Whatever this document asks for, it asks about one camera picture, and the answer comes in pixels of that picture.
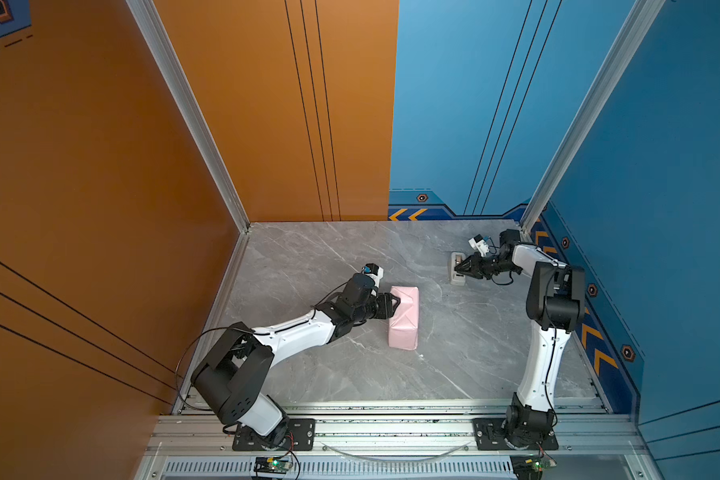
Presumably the purple wrapping paper sheet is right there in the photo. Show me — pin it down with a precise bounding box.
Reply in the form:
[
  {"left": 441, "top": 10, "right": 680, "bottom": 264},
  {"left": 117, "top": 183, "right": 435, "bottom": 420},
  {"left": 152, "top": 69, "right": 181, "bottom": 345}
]
[{"left": 388, "top": 286, "right": 420, "bottom": 351}]

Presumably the right aluminium corner post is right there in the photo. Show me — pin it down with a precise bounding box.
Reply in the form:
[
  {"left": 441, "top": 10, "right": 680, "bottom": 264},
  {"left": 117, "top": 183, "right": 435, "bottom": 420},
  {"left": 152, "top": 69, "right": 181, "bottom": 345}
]
[{"left": 519, "top": 0, "right": 665, "bottom": 240}]

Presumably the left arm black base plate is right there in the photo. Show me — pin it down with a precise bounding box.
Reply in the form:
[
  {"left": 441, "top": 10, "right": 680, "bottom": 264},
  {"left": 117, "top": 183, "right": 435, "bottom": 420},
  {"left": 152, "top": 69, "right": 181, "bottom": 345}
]
[{"left": 232, "top": 418, "right": 316, "bottom": 452}]

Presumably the green circuit board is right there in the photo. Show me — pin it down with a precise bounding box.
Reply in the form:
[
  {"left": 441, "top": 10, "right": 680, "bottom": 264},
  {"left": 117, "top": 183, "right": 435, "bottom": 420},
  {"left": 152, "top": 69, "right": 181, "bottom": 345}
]
[
  {"left": 252, "top": 457, "right": 294, "bottom": 479},
  {"left": 511, "top": 457, "right": 543, "bottom": 480}
]

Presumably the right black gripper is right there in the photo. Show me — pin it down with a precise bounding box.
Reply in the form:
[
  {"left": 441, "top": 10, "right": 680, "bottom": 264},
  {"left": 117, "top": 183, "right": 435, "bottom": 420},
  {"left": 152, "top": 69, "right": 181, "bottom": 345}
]
[{"left": 454, "top": 253, "right": 518, "bottom": 280}]

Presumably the left aluminium corner post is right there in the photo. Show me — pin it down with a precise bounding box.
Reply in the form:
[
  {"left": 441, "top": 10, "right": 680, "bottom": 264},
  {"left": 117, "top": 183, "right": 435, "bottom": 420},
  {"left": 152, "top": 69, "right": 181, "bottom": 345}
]
[{"left": 126, "top": 0, "right": 250, "bottom": 234}]

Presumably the aluminium corner post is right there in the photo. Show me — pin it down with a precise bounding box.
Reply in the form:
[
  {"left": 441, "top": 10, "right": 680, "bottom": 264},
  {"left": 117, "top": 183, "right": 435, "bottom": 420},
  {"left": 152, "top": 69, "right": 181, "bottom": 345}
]
[
  {"left": 126, "top": 0, "right": 250, "bottom": 234},
  {"left": 519, "top": 0, "right": 665, "bottom": 240}
]

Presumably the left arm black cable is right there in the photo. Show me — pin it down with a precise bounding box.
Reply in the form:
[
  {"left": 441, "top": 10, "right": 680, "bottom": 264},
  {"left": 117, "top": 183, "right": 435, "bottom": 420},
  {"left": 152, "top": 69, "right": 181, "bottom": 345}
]
[{"left": 173, "top": 325, "right": 247, "bottom": 412}]

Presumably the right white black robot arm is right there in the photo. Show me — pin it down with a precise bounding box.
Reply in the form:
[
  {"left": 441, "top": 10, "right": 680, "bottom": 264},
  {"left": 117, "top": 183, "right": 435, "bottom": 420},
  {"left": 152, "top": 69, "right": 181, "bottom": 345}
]
[{"left": 452, "top": 229, "right": 586, "bottom": 450}]

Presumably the left green circuit board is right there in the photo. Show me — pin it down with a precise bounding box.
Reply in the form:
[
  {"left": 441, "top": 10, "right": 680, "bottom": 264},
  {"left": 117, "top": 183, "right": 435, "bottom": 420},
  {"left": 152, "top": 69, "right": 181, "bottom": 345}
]
[{"left": 252, "top": 457, "right": 294, "bottom": 479}]

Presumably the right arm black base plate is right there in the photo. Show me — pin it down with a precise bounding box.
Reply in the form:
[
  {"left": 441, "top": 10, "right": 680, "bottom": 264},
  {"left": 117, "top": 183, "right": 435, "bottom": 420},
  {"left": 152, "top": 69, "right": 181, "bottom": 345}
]
[{"left": 472, "top": 418, "right": 559, "bottom": 451}]

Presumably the clear curved cable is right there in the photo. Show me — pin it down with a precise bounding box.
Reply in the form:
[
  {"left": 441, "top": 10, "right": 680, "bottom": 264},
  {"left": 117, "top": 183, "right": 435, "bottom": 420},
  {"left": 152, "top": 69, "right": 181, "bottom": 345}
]
[{"left": 317, "top": 440, "right": 475, "bottom": 464}]

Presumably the right green circuit board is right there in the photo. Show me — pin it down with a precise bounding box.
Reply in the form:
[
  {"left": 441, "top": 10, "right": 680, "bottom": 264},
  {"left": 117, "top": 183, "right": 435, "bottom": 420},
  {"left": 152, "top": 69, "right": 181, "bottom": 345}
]
[{"left": 511, "top": 457, "right": 543, "bottom": 480}]

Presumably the aluminium front rail frame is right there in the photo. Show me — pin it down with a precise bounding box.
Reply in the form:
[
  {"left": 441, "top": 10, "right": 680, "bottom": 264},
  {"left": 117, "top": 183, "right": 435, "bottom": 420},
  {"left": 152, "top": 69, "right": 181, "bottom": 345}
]
[{"left": 135, "top": 397, "right": 662, "bottom": 479}]

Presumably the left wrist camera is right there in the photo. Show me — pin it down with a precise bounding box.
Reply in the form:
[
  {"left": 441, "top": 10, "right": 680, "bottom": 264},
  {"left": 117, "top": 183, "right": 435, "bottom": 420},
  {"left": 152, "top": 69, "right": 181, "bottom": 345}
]
[{"left": 362, "top": 263, "right": 384, "bottom": 288}]

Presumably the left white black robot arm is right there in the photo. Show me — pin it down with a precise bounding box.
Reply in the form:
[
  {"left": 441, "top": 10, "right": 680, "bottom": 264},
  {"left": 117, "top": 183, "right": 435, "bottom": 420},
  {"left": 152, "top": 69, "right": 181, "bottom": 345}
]
[{"left": 191, "top": 263, "right": 400, "bottom": 448}]

